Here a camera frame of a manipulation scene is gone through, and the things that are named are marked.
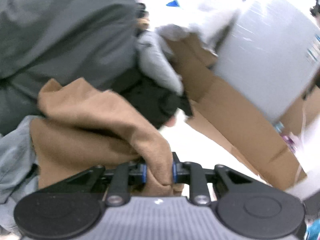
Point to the grey neck pillow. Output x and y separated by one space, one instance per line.
154 61

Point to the cream cartoon print blanket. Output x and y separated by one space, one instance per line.
191 145

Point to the purple white package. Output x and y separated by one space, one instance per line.
292 141

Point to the white pillow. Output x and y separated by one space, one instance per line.
176 18

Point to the black folded garment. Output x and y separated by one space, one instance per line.
157 104

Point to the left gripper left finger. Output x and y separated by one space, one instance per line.
122 178

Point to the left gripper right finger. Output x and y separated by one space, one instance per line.
193 175

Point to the brown t-shirt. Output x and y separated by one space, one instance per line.
82 127

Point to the brown cardboard sheet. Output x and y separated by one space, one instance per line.
225 116

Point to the dark grey pillow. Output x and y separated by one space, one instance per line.
62 40

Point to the grey blue garment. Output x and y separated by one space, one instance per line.
19 174

